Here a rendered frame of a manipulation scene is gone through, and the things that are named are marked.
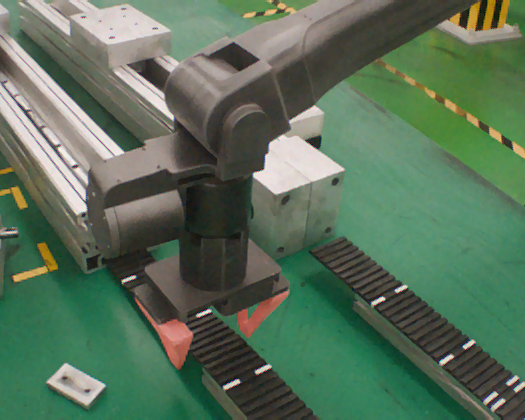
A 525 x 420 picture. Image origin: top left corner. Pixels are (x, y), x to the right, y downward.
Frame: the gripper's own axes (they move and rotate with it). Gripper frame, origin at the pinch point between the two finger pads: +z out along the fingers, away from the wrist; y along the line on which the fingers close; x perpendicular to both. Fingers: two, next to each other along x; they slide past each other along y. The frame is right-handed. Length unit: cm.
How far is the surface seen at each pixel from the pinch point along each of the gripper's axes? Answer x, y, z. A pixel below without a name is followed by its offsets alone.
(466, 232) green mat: -0.7, -39.4, 3.1
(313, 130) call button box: -26.4, -34.2, -0.4
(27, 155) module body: -35.7, 4.7, -3.5
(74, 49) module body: -66, -14, -3
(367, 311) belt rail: 3.5, -17.3, 2.1
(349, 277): -0.1, -17.4, 0.0
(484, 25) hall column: -179, -304, 73
